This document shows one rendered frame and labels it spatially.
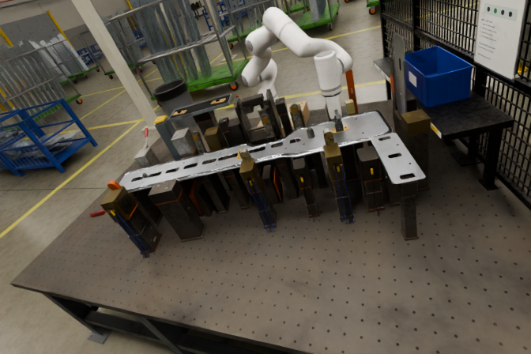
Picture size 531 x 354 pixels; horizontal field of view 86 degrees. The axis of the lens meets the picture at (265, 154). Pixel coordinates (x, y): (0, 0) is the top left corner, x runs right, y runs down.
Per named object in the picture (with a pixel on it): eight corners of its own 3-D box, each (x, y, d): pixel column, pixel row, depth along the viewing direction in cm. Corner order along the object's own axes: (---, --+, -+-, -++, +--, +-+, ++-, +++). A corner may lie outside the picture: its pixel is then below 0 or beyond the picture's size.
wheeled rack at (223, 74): (156, 109, 587) (106, 20, 494) (178, 89, 665) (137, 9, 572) (239, 91, 523) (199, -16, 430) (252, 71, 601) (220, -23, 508)
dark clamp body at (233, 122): (250, 182, 167) (226, 127, 147) (252, 170, 177) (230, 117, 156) (262, 180, 165) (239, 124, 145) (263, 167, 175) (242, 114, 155)
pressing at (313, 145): (106, 201, 142) (104, 198, 141) (126, 173, 160) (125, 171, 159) (395, 134, 114) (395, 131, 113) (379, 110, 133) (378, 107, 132)
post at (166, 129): (186, 182, 188) (153, 126, 164) (190, 175, 194) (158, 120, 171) (197, 180, 186) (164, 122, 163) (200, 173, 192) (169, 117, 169)
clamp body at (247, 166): (263, 234, 132) (237, 177, 113) (265, 215, 141) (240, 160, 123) (277, 231, 130) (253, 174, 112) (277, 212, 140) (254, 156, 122)
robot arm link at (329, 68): (332, 78, 121) (315, 88, 118) (326, 47, 114) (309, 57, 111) (346, 81, 114) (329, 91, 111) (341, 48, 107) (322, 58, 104)
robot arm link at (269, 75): (257, 99, 192) (242, 67, 180) (279, 86, 196) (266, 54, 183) (265, 103, 182) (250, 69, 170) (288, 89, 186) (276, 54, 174)
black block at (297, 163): (309, 224, 128) (293, 174, 113) (307, 208, 137) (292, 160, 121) (321, 221, 127) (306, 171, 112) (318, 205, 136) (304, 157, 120)
